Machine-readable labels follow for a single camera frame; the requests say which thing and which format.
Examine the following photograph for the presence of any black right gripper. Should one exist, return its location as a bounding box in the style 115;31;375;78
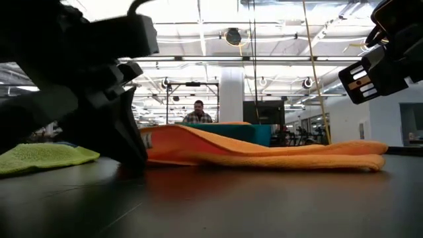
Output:
365;0;423;82

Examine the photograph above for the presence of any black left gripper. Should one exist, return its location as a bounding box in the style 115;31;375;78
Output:
0;61;149;167

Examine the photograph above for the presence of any green microfiber towel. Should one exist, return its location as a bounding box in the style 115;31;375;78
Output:
0;142;100;176

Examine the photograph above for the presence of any person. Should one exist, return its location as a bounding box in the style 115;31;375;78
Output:
182;99;214;124

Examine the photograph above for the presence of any long ceiling light strip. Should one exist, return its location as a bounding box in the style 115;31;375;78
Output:
118;55;364;63

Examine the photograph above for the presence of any white building column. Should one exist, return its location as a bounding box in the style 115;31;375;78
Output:
218;67;245;124

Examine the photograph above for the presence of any blue plastic bin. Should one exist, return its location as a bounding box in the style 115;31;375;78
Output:
174;122;272;148

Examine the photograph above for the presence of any black cabinet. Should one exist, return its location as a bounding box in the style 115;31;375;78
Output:
242;99;286;126

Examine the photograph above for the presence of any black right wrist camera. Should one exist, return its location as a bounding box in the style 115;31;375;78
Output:
338;45;410;106

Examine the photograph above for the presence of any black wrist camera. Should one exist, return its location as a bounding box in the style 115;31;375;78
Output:
89;13;160;60
338;45;410;106

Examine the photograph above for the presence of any black metal frame rig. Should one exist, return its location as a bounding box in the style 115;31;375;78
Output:
165;81;221;126

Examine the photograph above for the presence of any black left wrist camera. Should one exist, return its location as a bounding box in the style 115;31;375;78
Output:
89;13;160;60

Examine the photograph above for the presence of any black hanging cable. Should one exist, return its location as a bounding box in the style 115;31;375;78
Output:
247;0;262;126

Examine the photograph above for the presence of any large black cord reel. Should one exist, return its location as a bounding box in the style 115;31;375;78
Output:
225;27;243;47

